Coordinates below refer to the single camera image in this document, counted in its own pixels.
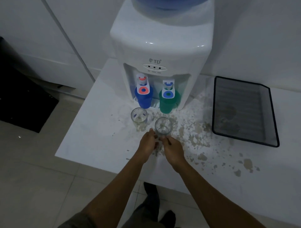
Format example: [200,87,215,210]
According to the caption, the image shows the blue water bottle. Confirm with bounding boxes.
[131,0,209,11]

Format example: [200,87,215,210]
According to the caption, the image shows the person's right hand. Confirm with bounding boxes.
[160,136,189,173]

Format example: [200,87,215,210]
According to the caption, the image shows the person's right forearm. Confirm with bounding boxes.
[172,162,267,228]

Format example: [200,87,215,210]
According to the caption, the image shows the white water dispenser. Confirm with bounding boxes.
[110,0,215,111]

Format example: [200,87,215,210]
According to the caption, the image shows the white cabinet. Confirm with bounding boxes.
[0,0,111,92]

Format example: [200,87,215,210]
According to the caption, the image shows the black mesh tray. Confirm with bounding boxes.
[212,76,280,148]

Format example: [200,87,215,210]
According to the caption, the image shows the blue plastic cup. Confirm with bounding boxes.
[134,85,154,109]

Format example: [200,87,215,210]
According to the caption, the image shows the black floor mat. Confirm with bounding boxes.
[0,36,59,133]

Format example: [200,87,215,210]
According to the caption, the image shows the grey trousers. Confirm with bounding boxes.
[122,194,163,228]

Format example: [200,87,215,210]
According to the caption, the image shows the red dispenser tap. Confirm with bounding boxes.
[137,73,150,95]

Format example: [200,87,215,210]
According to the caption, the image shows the black shoe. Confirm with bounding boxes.
[159,210,176,228]
[143,182,160,200]

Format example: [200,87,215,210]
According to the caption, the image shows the person's left forearm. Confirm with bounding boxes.
[77,155,147,228]

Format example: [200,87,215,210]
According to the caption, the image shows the clear glass mug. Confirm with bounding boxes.
[155,117,174,139]
[130,107,148,132]

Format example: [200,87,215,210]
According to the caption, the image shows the grey shirt sleeve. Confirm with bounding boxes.
[57,211,95,228]

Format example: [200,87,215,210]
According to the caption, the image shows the person's left hand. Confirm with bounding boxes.
[137,128,161,164]

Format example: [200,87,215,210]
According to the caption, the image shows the blue dispenser tap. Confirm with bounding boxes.
[162,80,175,99]

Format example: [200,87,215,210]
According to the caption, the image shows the green plastic cup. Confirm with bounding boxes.
[159,89,181,114]

